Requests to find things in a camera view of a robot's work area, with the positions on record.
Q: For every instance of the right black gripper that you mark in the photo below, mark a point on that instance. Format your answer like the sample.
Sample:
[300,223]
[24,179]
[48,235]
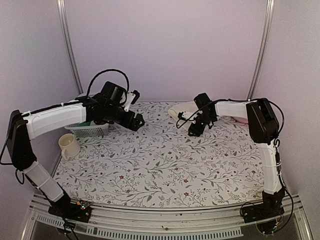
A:
[197,131]

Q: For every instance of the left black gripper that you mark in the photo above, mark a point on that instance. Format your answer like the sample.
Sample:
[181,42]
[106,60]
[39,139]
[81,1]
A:
[136,125]

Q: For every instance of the cream white towel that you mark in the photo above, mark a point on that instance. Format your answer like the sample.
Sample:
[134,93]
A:
[183,106]

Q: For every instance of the green towel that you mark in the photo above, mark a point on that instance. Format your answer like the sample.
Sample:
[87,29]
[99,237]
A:
[84,124]

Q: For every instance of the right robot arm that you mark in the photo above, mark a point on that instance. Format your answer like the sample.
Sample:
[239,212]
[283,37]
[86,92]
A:
[263,128]

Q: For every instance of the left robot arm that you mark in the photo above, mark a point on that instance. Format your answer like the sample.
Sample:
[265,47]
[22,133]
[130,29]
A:
[26,129]

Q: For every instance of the pink plate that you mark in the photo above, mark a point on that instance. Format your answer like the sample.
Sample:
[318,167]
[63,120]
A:
[241,120]

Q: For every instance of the white plastic basket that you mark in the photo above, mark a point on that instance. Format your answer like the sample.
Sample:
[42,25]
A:
[88,131]

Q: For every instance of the floral tablecloth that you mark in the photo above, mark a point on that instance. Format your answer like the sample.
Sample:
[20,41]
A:
[161,166]

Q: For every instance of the cream ceramic mug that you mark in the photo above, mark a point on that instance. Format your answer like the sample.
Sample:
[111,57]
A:
[69,146]

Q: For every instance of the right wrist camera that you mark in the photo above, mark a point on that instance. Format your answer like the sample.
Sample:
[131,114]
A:
[186,116]

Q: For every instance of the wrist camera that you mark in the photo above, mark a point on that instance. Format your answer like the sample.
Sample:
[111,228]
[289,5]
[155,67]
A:
[131,99]
[186,116]

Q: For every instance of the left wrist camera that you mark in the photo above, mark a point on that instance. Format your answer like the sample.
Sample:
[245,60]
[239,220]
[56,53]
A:
[131,99]

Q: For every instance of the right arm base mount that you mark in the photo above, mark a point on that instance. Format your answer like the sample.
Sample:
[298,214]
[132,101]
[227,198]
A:
[268,209]

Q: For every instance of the front aluminium rail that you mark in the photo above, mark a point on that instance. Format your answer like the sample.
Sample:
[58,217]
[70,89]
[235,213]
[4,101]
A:
[112,222]

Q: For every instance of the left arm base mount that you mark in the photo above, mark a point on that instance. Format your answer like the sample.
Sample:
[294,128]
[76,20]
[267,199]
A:
[70,211]

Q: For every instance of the right aluminium frame post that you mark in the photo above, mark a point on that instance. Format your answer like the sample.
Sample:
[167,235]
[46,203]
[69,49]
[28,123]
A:
[268,18]

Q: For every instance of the aluminium frame post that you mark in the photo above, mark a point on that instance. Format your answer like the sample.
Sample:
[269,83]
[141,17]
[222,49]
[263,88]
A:
[268,18]
[62,13]

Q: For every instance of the left aluminium frame post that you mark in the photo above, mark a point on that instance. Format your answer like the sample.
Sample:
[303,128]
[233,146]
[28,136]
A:
[62,13]

